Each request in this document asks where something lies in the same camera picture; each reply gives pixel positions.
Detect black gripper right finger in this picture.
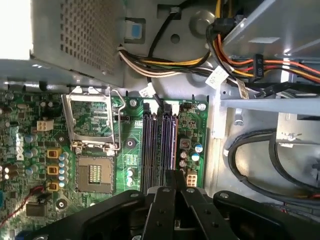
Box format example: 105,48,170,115
174,169,320,240

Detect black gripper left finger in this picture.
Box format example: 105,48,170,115
23,169,177,240

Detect RAM slot with white latches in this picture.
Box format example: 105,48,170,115
149,99,160,191
170,100,180,173

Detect RAM slot with black latches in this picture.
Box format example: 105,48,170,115
143,101,151,196
161,102,173,173

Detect CPU socket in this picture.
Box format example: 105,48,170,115
74,152,116,195

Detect green motherboard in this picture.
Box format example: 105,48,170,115
0,87,210,240

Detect black and grey PC case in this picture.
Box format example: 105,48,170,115
0,0,320,240

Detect metal socket cover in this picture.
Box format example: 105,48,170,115
60,85,117,156

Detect black SATA power connector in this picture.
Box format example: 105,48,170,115
251,53,265,84

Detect blue power supply tab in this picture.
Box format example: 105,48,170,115
130,22,144,39

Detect black power plug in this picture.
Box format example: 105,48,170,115
212,16,236,35

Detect grey power supply unit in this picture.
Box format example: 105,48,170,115
29,0,126,88

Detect grey metal drive cage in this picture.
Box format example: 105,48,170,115
219,0,320,116

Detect thick black cable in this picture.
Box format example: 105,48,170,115
226,129,320,200
269,133,320,189

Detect wire locking lever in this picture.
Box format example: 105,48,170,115
109,86,126,151

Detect white and yellow wire bundle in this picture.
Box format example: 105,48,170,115
116,46,214,79

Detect red orange yellow power wires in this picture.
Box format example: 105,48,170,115
206,0,320,85

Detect thin black cable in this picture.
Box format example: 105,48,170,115
146,0,188,107

